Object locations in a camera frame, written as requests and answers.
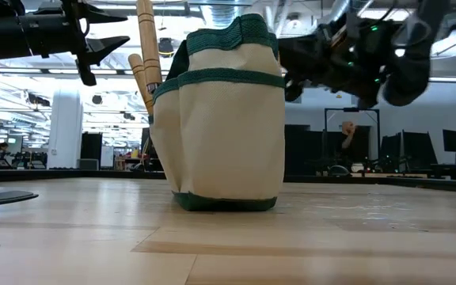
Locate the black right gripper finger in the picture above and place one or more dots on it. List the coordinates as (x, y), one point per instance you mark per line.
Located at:
(303, 55)
(293, 90)

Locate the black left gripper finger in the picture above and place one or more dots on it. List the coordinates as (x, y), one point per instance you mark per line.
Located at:
(107, 16)
(107, 47)

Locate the small yellow object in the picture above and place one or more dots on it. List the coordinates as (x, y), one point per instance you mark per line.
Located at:
(149, 47)

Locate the cream gardening bag green trim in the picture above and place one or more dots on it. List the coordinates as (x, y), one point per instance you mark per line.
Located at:
(228, 134)

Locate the white building pillar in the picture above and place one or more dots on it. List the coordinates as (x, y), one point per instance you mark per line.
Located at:
(65, 126)

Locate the black cabinet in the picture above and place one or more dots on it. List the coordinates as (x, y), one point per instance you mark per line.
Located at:
(91, 148)

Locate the dark monitor pair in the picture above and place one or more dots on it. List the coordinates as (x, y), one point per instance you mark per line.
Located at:
(418, 150)

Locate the black gantry frame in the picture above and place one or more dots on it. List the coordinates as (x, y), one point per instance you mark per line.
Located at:
(331, 138)

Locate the silver ceiling duct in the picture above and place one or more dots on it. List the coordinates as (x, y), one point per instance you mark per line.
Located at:
(224, 16)

